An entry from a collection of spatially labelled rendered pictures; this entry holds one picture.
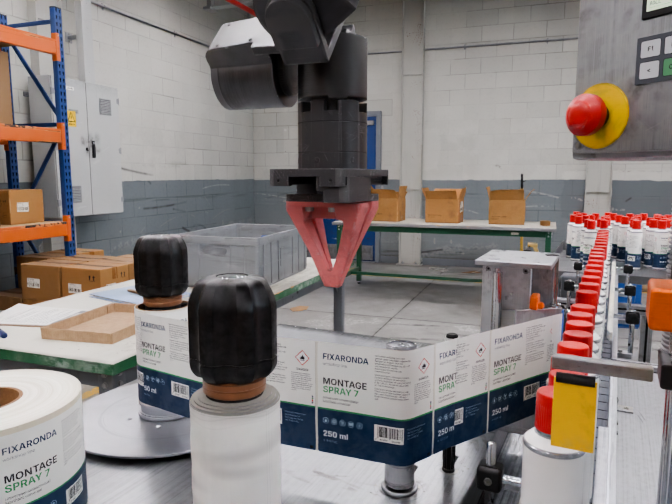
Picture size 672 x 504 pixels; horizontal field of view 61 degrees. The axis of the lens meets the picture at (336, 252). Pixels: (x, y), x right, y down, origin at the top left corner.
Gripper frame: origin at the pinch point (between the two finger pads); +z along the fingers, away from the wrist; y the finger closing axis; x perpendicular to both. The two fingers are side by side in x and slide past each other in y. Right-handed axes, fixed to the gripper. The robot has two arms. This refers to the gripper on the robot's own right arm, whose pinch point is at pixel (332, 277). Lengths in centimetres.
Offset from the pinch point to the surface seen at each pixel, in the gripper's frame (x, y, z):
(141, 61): -456, -461, -135
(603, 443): 22.1, -26.5, 22.2
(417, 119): -222, -734, -85
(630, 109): 22.3, -14.4, -14.4
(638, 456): 28, -54, 35
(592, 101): 19.2, -13.4, -15.1
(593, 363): 20.6, -0.6, 4.9
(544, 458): 17.3, -5.0, 15.0
